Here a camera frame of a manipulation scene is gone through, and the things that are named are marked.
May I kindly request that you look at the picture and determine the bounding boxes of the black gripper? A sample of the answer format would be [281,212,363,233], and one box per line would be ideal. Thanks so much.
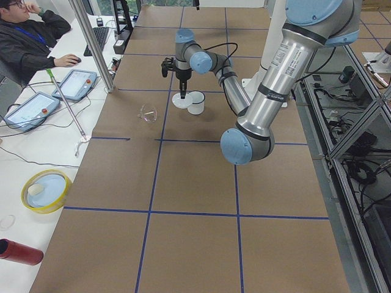
[175,69,192,99]

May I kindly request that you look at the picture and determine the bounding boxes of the grabber tool green handle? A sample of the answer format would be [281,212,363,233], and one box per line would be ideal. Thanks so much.
[46,69,91,157]

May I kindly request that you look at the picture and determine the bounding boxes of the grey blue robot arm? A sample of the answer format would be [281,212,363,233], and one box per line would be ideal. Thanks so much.
[220,1,362,165]
[173,29,251,116]

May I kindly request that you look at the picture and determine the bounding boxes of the clear plastic funnel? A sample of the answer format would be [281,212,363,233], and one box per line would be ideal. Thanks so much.
[137,103,158,123]

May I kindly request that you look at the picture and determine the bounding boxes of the seated person dark jacket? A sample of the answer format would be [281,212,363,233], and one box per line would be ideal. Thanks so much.
[1,1,76,87]

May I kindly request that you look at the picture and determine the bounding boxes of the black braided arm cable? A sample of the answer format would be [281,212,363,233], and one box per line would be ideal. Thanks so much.
[200,42,239,81]

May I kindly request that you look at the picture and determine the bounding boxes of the blue teach pendant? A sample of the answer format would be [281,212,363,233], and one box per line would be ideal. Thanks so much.
[4,92,60,132]
[59,69,98,101]

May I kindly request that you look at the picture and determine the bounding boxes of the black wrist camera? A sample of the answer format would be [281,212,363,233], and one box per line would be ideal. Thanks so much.
[161,57,174,78]

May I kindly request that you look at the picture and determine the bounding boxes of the black box with label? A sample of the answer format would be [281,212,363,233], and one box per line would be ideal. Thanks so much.
[113,30,131,55]

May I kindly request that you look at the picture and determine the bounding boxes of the small clear dish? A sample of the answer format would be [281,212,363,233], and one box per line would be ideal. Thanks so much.
[0,214,16,231]

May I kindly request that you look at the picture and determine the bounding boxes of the white enamel cup blue rim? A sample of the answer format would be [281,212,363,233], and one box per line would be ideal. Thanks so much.
[187,91,205,115]

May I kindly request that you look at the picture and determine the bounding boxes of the grey aluminium frame post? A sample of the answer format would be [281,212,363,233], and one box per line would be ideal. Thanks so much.
[69,0,114,93]

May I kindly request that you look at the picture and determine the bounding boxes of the white enamel cup lid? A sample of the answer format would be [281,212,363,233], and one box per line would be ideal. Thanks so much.
[172,93,192,109]

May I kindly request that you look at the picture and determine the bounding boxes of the red cylindrical bottle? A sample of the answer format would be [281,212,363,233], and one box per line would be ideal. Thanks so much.
[1,239,44,266]

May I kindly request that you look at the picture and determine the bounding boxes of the black keyboard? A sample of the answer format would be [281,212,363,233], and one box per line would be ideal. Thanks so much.
[83,27,111,57]

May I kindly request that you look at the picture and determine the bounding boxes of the far blue teach pendant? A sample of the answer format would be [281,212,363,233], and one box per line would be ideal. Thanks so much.
[59,69,98,101]

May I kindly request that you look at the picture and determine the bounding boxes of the near blue teach pendant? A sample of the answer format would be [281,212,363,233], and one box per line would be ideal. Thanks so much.
[4,92,60,132]

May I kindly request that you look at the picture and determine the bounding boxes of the yellow tape roll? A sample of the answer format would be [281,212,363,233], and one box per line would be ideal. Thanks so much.
[21,169,73,214]

